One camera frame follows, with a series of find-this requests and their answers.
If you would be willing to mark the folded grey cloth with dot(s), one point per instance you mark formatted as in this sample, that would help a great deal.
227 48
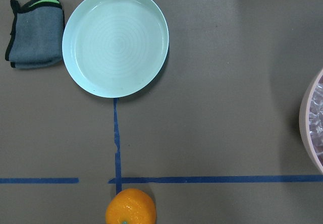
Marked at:
36 34

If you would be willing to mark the green plate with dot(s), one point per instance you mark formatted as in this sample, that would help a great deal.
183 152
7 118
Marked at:
114 48

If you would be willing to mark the pink bowl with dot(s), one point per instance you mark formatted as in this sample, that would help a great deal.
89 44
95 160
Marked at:
304 121

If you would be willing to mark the orange fruit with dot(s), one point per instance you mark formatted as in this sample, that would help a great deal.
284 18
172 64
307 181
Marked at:
131 206

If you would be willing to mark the ice cubes in bowl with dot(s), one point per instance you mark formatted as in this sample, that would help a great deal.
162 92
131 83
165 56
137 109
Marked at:
315 119

